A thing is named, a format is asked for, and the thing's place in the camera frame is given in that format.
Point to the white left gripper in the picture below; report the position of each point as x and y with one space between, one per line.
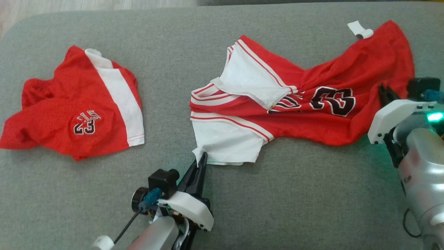
190 208

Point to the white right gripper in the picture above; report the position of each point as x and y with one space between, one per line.
392 114

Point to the red basketball jersey number 23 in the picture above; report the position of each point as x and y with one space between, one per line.
329 125

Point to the red white basketball shorts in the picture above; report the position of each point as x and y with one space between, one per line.
52 118

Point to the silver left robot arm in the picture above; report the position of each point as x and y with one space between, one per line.
156 236

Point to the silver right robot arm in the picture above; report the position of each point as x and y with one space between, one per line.
423 166

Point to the wide grey sofa chaise cushion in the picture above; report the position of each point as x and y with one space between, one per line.
277 208

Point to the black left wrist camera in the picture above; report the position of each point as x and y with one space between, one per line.
161 182

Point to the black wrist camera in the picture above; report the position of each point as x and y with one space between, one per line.
421 86
161 182

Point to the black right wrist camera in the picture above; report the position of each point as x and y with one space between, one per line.
421 86

